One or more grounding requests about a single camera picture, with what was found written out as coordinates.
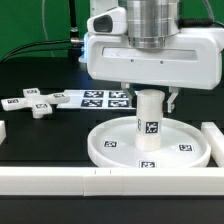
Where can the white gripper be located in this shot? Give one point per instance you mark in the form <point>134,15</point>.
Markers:
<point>190,59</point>

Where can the white round table top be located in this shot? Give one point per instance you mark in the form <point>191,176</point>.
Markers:
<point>112,144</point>

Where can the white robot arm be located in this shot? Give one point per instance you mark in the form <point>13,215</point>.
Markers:
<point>148,42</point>

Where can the white marker sheet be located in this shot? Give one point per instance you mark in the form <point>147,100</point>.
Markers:
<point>96,99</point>

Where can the white right fence bar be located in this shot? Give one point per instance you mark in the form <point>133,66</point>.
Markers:
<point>216,140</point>

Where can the white fence bar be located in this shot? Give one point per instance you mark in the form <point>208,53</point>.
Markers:
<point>2,131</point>
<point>92,181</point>
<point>216,140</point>

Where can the white cross-shaped table base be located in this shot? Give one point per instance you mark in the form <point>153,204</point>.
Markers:
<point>39,104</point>

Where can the white left fence bar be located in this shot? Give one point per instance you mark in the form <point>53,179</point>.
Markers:
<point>2,131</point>

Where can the white front fence bar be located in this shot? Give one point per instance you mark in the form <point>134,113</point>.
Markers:
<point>92,181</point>

